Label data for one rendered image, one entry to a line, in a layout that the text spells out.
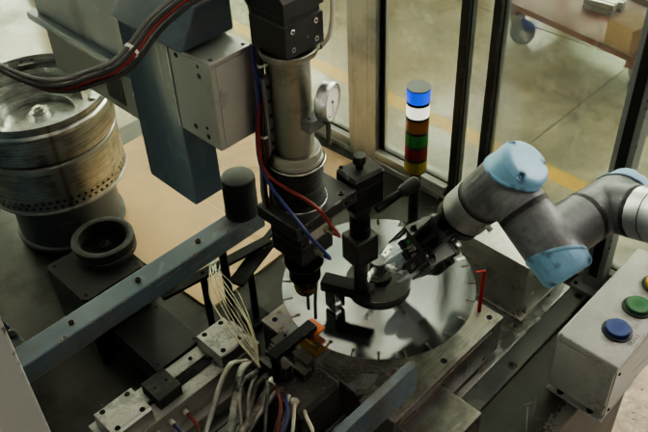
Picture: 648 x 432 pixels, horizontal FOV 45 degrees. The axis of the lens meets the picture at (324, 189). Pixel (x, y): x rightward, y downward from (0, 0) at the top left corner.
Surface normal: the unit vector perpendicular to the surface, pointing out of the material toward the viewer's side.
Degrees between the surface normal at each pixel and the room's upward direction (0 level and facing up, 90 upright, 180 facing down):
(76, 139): 90
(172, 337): 0
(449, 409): 0
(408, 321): 0
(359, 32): 90
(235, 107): 90
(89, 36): 90
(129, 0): 59
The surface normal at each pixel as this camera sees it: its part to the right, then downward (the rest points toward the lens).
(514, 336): -0.04, -0.78
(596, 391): -0.70, 0.47
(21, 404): 0.71, 0.42
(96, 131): 0.90, 0.25
